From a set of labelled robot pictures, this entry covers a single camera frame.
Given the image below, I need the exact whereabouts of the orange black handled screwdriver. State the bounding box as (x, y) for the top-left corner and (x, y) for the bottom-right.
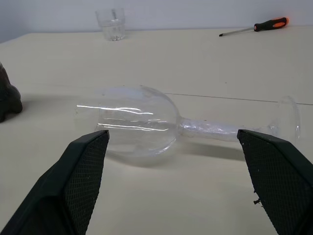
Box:
(219, 16), (291, 38)

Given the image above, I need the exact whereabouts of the clear plastic container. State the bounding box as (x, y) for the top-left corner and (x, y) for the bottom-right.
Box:
(74, 85), (301, 165)

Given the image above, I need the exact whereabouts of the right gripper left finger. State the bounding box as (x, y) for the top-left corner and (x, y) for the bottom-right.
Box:
(0, 129), (110, 235)

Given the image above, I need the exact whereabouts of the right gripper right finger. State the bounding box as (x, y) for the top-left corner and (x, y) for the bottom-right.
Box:
(236, 129), (313, 235)

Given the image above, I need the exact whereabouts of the plastic bottle with dark liquid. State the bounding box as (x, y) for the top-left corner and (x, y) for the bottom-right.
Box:
(0, 61), (23, 123)

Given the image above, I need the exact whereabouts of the clear glass tumbler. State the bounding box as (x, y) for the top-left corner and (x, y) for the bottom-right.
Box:
(94, 7), (126, 42)

